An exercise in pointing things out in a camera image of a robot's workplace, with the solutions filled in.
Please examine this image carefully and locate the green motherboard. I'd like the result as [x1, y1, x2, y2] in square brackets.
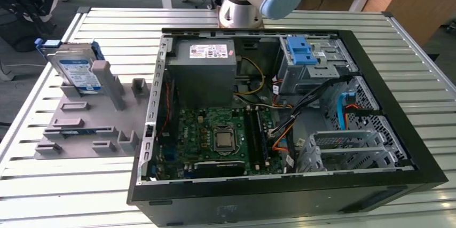
[156, 106, 286, 179]

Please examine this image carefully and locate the black RAM slot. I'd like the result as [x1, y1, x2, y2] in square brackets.
[246, 107, 262, 169]

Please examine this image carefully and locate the grey parts rack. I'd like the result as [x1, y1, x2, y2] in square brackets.
[34, 61, 152, 161]

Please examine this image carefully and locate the black open PC case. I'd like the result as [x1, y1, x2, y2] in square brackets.
[127, 27, 450, 228]

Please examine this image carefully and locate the orange wire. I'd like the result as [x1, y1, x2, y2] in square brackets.
[272, 131, 290, 156]

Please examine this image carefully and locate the brown wooden cabinet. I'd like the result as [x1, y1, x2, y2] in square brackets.
[363, 0, 456, 47]

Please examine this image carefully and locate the white floor cable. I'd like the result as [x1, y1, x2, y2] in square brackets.
[7, 63, 50, 69]

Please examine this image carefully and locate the blue data wire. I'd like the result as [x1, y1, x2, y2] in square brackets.
[339, 91, 358, 132]

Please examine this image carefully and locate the grey furniture foot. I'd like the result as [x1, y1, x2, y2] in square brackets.
[0, 59, 18, 82]

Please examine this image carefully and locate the black cable bundle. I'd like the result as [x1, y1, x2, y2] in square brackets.
[272, 74, 360, 138]

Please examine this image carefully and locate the yellow wire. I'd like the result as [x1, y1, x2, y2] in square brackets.
[234, 56, 267, 97]

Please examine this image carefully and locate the black graphics card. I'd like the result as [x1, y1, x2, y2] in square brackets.
[194, 160, 247, 178]

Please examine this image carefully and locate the silver CPU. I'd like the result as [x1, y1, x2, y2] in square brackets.
[215, 131, 234, 149]

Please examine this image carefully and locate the metal optical drive cage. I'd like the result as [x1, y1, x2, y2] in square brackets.
[278, 37, 358, 95]

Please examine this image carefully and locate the hard disk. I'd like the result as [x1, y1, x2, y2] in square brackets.
[35, 38, 107, 97]

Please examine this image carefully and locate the metal disk bay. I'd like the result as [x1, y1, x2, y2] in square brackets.
[298, 130, 407, 172]

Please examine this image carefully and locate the blue plastic drive latch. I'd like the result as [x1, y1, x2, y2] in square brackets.
[284, 36, 318, 66]

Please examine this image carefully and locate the grey power supply unit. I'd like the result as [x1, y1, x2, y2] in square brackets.
[167, 38, 238, 108]

